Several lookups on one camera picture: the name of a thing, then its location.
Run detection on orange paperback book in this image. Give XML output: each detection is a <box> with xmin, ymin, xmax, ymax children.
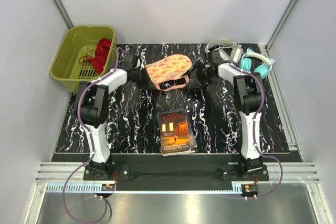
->
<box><xmin>157</xmin><ymin>109</ymin><xmax>197</xmax><ymax>156</ymax></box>

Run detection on red bra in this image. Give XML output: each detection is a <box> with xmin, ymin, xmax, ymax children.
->
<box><xmin>78</xmin><ymin>38</ymin><xmax>112</xmax><ymax>74</ymax></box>

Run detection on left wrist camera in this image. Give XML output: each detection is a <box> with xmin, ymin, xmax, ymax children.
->
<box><xmin>119</xmin><ymin>53</ymin><xmax>144</xmax><ymax>71</ymax></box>

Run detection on pink patterned mesh laundry bag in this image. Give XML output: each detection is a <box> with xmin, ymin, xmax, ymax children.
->
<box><xmin>145</xmin><ymin>54</ymin><xmax>193</xmax><ymax>91</ymax></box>

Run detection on teal cat-ear headphones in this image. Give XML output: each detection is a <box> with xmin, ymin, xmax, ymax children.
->
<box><xmin>238</xmin><ymin>48</ymin><xmax>275</xmax><ymax>80</ymax></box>

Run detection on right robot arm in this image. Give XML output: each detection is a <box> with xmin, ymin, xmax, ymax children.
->
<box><xmin>191</xmin><ymin>52</ymin><xmax>265</xmax><ymax>180</ymax></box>

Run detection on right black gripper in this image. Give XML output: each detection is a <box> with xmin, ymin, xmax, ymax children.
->
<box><xmin>182</xmin><ymin>61</ymin><xmax>215</xmax><ymax>91</ymax></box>

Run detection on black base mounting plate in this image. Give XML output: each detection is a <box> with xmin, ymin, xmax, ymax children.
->
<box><xmin>84</xmin><ymin>153</ymin><xmax>269</xmax><ymax>191</ymax></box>

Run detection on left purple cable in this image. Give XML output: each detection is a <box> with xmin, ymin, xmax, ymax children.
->
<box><xmin>61</xmin><ymin>47</ymin><xmax>127</xmax><ymax>222</ymax></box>

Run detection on white grey headphones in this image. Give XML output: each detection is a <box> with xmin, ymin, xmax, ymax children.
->
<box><xmin>205</xmin><ymin>38</ymin><xmax>243</xmax><ymax>64</ymax></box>

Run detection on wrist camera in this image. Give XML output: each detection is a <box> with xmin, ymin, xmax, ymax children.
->
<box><xmin>119</xmin><ymin>53</ymin><xmax>144</xmax><ymax>71</ymax></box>
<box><xmin>207</xmin><ymin>50</ymin><xmax>224</xmax><ymax>65</ymax></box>

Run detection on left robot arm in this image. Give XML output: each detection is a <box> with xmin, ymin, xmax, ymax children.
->
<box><xmin>74</xmin><ymin>53</ymin><xmax>150</xmax><ymax>180</ymax></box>

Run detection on aluminium frame rail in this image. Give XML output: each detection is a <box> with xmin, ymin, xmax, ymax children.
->
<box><xmin>29</xmin><ymin>156</ymin><xmax>332</xmax><ymax>223</ymax></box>

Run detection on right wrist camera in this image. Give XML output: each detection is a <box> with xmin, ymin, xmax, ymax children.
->
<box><xmin>207</xmin><ymin>50</ymin><xmax>224</xmax><ymax>65</ymax></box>

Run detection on olive green plastic basket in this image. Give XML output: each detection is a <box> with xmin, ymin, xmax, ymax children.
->
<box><xmin>50</xmin><ymin>26</ymin><xmax>116</xmax><ymax>93</ymax></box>

